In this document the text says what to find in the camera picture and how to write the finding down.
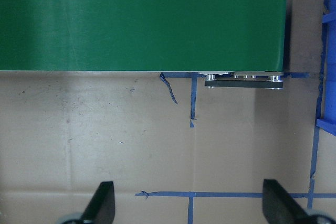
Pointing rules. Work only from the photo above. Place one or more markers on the green conveyor belt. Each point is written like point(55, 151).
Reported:
point(236, 43)

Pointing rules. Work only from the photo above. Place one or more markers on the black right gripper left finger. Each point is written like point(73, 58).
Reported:
point(100, 209)

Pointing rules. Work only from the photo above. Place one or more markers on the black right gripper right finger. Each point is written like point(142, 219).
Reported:
point(279, 207)

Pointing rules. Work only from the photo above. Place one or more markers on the blue bin on robot right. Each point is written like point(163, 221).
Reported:
point(327, 123)

